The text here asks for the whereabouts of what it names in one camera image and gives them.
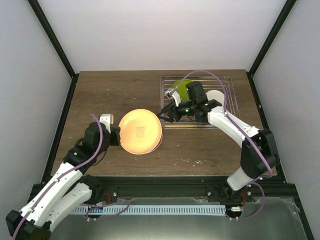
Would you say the pink plate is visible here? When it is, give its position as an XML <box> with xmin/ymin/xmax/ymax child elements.
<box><xmin>149</xmin><ymin>133</ymin><xmax>163</xmax><ymax>153</ymax></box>

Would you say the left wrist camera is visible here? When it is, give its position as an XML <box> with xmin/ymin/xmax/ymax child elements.
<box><xmin>99</xmin><ymin>113</ymin><xmax>114</xmax><ymax>133</ymax></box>

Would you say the purple cable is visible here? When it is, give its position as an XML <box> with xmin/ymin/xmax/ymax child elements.
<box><xmin>9</xmin><ymin>113</ymin><xmax>105</xmax><ymax>238</ymax></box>
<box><xmin>171</xmin><ymin>69</ymin><xmax>274</xmax><ymax>222</ymax></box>

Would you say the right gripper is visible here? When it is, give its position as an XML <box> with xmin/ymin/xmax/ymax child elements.
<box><xmin>156</xmin><ymin>101</ymin><xmax>196</xmax><ymax>124</ymax></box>

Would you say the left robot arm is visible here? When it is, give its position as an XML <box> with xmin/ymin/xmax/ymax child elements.
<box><xmin>5</xmin><ymin>120</ymin><xmax>121</xmax><ymax>240</ymax></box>

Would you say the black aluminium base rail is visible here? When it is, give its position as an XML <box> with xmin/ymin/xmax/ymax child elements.
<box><xmin>32</xmin><ymin>176</ymin><xmax>296</xmax><ymax>203</ymax></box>

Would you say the white scalloped bowl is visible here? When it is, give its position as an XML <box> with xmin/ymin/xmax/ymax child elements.
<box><xmin>205</xmin><ymin>89</ymin><xmax>225</xmax><ymax>106</ymax></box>

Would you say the light blue slotted cable duct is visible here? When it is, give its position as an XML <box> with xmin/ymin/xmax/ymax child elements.
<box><xmin>88</xmin><ymin>205</ymin><xmax>226</xmax><ymax>216</ymax></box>

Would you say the yellow plate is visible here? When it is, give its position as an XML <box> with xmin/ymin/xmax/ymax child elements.
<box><xmin>118</xmin><ymin>108</ymin><xmax>163</xmax><ymax>155</ymax></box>

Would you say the black frame post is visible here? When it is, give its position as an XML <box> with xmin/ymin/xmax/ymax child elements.
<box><xmin>248</xmin><ymin>0</ymin><xmax>297</xmax><ymax>76</ymax></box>
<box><xmin>27</xmin><ymin>0</ymin><xmax>77</xmax><ymax>79</ymax></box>

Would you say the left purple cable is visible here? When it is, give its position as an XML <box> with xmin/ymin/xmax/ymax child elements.
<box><xmin>9</xmin><ymin>113</ymin><xmax>105</xmax><ymax>238</ymax></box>

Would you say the green plate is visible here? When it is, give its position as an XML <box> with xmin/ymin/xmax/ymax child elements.
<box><xmin>176</xmin><ymin>79</ymin><xmax>193</xmax><ymax>102</ymax></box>

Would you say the left black frame post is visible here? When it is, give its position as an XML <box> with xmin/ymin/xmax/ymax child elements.
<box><xmin>27</xmin><ymin>0</ymin><xmax>77</xmax><ymax>79</ymax></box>

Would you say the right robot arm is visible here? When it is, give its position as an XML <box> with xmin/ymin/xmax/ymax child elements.
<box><xmin>158</xmin><ymin>81</ymin><xmax>279</xmax><ymax>202</ymax></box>

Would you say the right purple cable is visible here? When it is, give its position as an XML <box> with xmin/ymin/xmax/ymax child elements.
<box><xmin>171</xmin><ymin>69</ymin><xmax>274</xmax><ymax>222</ymax></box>

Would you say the dark blue mug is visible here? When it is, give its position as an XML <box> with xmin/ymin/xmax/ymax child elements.
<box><xmin>194</xmin><ymin>111</ymin><xmax>206</xmax><ymax>123</ymax></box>

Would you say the right black frame post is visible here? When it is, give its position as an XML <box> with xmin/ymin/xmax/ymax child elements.
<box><xmin>248</xmin><ymin>0</ymin><xmax>297</xmax><ymax>76</ymax></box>

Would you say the metal wire dish rack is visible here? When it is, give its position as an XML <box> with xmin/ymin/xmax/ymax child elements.
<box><xmin>160</xmin><ymin>76</ymin><xmax>240</xmax><ymax>129</ymax></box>

